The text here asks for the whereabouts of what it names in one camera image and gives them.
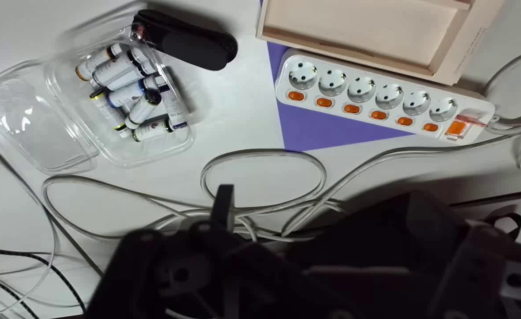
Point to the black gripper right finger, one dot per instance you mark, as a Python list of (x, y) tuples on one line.
[(505, 217)]

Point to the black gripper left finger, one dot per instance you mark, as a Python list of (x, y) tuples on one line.
[(223, 205)]

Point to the white power strip orange switches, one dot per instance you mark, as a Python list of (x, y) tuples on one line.
[(361, 102)]

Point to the clear plastic container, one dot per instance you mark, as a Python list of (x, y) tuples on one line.
[(178, 139)]

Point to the white labelled tube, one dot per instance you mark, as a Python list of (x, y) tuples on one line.
[(120, 72), (141, 111), (155, 131), (129, 93), (99, 61), (175, 100)]

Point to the purple paper sheet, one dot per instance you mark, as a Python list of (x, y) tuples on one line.
[(320, 127)]

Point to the black stapler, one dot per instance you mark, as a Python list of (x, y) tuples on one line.
[(196, 46)]

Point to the clear plastic lid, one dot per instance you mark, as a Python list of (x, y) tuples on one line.
[(31, 125)]

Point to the light wooden frame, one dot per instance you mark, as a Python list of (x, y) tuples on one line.
[(361, 24)]

